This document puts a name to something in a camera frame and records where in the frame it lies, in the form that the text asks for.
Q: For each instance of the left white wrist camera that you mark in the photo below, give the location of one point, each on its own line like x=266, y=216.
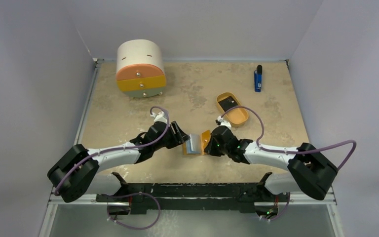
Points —
x=160, y=117

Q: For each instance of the tan oval tray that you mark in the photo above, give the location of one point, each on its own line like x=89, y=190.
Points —
x=237, y=116

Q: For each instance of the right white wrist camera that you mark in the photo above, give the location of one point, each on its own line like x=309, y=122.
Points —
x=222, y=122

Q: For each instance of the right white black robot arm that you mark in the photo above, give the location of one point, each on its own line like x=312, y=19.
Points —
x=306, y=170

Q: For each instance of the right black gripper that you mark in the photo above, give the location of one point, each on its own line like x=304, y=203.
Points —
x=208, y=144

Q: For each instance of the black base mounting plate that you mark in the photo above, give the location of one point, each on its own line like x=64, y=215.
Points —
x=241, y=197

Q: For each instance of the orange leather card holder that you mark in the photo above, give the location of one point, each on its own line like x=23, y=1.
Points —
x=196, y=143

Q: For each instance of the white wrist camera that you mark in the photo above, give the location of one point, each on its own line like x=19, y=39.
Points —
x=160, y=117
x=222, y=122

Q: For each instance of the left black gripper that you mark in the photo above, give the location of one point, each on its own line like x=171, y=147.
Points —
x=180, y=137

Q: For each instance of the round mini drawer cabinet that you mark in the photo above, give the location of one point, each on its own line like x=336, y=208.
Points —
x=140, y=71

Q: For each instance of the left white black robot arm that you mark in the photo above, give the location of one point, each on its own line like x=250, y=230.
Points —
x=73, y=173

